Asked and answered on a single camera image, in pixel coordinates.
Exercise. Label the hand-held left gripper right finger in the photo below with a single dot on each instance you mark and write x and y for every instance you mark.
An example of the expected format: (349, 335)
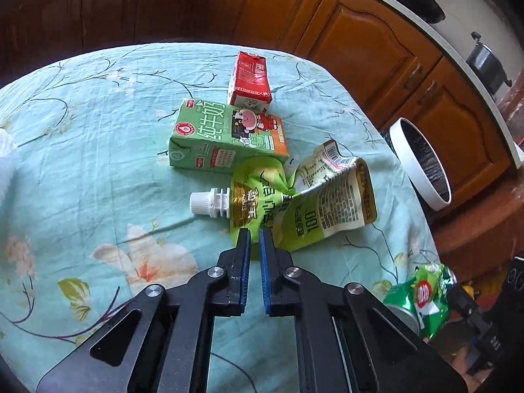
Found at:
(265, 272)

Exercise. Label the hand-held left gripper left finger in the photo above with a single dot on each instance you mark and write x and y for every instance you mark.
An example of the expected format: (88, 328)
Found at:
(245, 272)

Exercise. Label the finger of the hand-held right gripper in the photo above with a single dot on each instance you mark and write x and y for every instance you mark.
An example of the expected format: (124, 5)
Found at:
(464, 305)

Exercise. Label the crushed green soda can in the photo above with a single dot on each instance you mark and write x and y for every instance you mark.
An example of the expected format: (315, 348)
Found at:
(417, 303)

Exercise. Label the green spout drink pouch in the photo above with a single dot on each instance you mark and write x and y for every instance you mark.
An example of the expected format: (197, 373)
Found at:
(323, 213)

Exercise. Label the white bin with black liner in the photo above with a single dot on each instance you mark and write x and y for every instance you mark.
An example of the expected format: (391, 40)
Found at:
(425, 163)

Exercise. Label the person's right hand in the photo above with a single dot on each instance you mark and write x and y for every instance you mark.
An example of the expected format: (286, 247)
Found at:
(464, 370)

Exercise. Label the green milk carton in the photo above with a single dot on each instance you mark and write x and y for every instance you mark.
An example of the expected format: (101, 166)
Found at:
(221, 139)

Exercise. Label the light blue floral tablecloth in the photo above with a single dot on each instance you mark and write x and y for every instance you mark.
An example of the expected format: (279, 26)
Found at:
(102, 172)

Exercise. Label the small red drink carton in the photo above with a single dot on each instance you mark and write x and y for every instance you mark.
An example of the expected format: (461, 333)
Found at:
(249, 82)

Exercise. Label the steel cooking pot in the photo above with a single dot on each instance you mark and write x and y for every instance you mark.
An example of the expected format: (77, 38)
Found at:
(487, 63)

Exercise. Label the wooden kitchen base cabinets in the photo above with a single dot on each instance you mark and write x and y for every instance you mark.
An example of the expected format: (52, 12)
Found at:
(360, 37)

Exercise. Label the white foam fruit net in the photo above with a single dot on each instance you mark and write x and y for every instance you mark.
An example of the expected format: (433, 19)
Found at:
(6, 163)

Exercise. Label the red wooden door frame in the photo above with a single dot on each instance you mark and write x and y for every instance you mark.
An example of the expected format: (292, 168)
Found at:
(513, 110)

